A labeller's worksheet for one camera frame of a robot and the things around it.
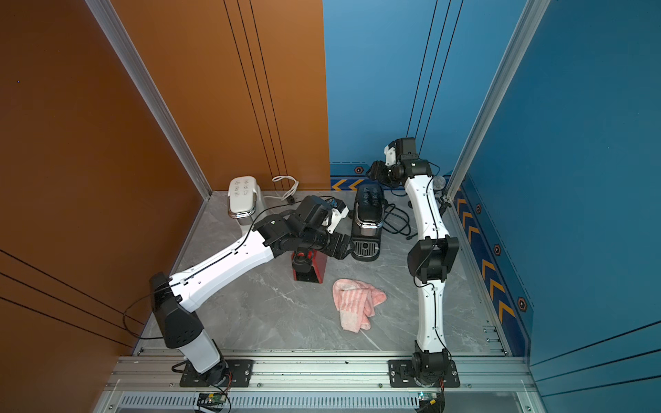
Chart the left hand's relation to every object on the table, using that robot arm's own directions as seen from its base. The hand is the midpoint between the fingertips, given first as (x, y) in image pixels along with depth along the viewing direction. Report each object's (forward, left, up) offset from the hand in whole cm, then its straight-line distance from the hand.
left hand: (347, 240), depth 74 cm
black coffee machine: (+10, -7, -4) cm, 13 cm away
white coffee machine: (+18, +35, -2) cm, 40 cm away
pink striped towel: (-10, -3, -20) cm, 23 cm away
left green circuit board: (-36, +38, -26) cm, 58 cm away
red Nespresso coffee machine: (-2, +10, -18) cm, 21 cm away
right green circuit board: (-35, -24, -27) cm, 50 cm away
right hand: (+29, -10, 0) cm, 31 cm away
